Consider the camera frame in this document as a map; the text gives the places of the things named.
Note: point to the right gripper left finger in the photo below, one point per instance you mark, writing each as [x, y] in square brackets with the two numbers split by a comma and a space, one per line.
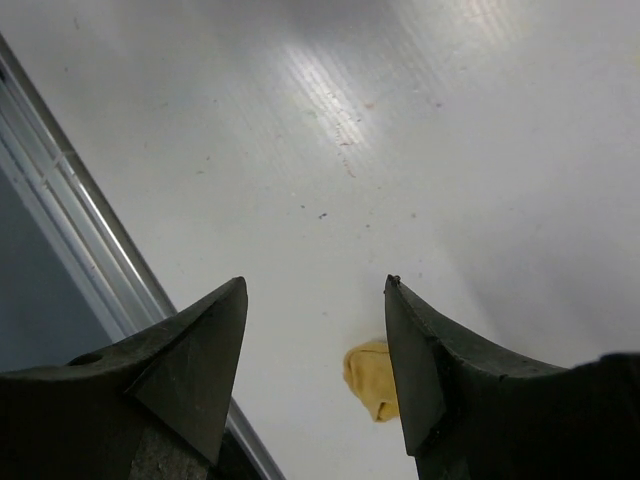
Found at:
[152, 406]

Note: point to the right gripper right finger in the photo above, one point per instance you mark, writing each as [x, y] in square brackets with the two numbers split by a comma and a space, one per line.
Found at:
[471, 409]

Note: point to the tan yellow sock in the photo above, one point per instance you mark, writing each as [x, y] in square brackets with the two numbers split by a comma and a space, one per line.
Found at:
[368, 373]

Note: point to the aluminium rail frame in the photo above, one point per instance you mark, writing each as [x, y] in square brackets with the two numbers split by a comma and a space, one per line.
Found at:
[86, 235]

